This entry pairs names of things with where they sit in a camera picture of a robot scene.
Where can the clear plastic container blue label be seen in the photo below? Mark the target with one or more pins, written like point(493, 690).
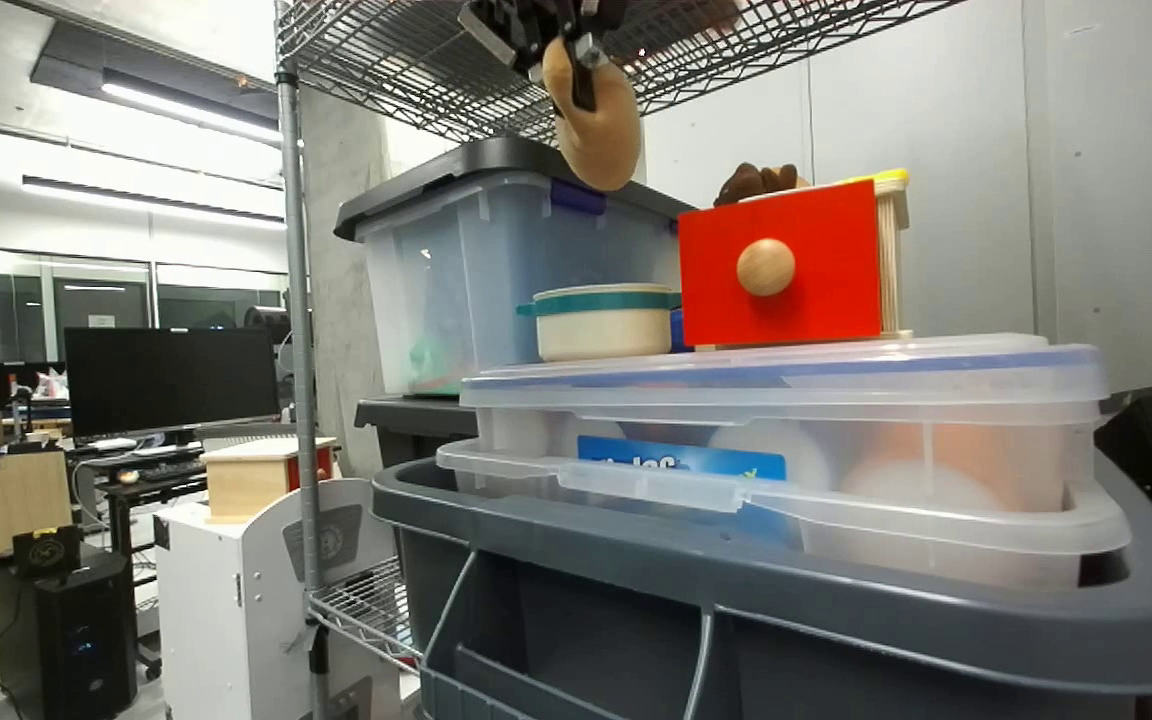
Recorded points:
point(869, 534)

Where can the dark brown teddy toy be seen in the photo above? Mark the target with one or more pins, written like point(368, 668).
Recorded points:
point(756, 181)

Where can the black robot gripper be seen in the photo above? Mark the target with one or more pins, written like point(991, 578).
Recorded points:
point(562, 19)

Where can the cardboard box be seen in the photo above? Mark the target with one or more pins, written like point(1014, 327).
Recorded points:
point(16, 492)

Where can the black computer tower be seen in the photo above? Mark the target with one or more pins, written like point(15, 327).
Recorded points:
point(62, 642)

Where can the black cart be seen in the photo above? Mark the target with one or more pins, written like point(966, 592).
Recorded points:
point(139, 473)

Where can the black computer monitor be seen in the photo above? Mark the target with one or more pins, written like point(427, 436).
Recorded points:
point(168, 380)

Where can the cream bowl with teal rim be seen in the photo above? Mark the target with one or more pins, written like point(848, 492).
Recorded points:
point(600, 334)

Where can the red-front wooden drawer with knob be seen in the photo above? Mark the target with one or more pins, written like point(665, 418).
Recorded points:
point(817, 227)

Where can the large clear lidded plastic container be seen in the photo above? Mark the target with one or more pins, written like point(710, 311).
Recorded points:
point(803, 401)

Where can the white cabinet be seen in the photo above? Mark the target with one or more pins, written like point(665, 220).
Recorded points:
point(220, 602)

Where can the grey plastic tote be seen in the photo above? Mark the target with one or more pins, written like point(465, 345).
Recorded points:
point(869, 627)

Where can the thin ceiling light strip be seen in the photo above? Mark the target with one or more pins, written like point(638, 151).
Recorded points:
point(151, 197)

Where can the light wooden drawer box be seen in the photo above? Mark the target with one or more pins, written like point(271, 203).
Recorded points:
point(895, 265)

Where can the tan box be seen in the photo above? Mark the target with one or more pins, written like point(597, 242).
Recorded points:
point(244, 483)

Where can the clear storage bin dark lid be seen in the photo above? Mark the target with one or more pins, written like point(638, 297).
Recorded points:
point(456, 292)

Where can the blue ball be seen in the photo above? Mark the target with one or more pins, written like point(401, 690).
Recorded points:
point(675, 334)

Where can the ceiling light with grey housing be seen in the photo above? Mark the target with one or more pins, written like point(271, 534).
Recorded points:
point(178, 104)

